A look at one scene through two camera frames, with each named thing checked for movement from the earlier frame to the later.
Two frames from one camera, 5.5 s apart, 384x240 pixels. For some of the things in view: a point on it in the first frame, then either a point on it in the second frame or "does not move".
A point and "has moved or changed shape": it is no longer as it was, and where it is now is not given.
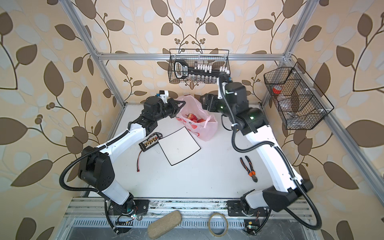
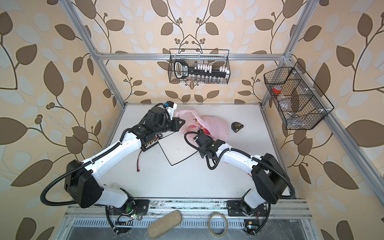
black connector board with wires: [150, 142] does not move
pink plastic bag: [196, 119] has moved or changed shape
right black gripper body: [214, 107] → [202, 152]
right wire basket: [301, 104] does not move
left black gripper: [172, 101] → [176, 125]
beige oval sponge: [164, 225] does not move
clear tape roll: [209, 226] does not move
